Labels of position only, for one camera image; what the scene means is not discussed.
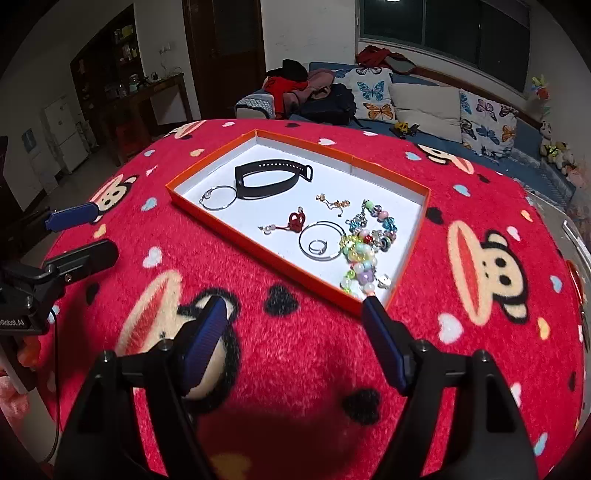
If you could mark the orange white shallow tray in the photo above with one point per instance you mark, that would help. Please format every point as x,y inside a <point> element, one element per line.
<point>382,224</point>

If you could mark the blue sofa bed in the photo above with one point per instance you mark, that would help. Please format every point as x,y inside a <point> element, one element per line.
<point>524,163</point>

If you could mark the butterfly print pillow right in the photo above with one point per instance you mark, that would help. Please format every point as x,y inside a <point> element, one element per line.
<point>488,128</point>

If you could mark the red clothing on sill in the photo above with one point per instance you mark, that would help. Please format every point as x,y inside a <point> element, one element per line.
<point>373,56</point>

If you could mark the butterfly print pillow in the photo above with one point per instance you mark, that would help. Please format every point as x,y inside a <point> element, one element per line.
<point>488,128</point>
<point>371,90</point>

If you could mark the left hand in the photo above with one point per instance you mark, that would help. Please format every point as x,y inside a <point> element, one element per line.
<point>19,358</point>

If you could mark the black smart wristband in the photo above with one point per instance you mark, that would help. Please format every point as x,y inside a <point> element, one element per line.
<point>269,177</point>

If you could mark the colourful pinwheel toy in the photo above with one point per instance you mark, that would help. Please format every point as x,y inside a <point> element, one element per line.
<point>540,89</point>

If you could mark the wooden console table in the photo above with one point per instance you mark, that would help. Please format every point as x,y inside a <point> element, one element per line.
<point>133,122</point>

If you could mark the large silver hoop bangle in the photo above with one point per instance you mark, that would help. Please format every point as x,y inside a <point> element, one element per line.
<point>321,241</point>

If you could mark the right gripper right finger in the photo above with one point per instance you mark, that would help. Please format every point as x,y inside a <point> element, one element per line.
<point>392,343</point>

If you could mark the butterfly print pillow left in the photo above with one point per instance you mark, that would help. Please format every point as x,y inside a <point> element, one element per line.
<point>371,90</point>

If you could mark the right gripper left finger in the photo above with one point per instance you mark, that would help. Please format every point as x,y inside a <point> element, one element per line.
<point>203,352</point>

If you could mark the white refrigerator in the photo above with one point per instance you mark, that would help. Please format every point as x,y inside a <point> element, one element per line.
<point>63,136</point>

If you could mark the plain beige cushion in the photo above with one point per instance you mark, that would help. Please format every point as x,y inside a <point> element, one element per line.
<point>436,109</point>

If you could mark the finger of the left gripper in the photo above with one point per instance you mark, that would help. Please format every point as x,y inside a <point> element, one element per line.
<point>74,216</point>
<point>82,262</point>

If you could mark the thin silver bangle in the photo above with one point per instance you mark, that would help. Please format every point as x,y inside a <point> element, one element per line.
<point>218,198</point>

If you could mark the dark window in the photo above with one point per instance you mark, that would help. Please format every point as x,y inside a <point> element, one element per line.
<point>491,36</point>

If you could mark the red knot charm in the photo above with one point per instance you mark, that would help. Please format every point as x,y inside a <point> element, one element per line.
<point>295,223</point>

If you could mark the dark wooden door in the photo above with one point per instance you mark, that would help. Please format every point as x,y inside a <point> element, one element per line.
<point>226,52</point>

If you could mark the plush toys group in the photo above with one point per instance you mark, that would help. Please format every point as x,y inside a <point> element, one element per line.
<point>560,155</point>

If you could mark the pile of clothes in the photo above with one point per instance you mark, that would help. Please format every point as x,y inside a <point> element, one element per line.
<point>292,90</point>

